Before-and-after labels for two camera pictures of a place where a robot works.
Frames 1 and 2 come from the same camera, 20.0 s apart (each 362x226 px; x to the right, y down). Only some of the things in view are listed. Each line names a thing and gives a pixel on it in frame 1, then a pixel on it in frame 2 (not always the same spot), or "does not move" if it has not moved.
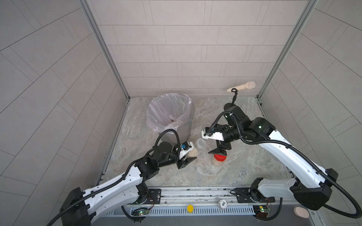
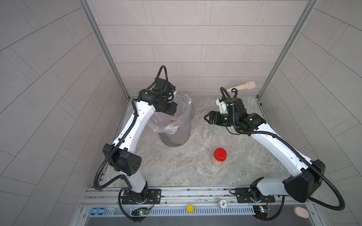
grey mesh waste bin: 171,111 does not move
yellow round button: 190,208 does not move
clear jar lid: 201,143 -> 200,157
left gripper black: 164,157 -> 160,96
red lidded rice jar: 218,159 does not move
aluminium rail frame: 201,201 does not move
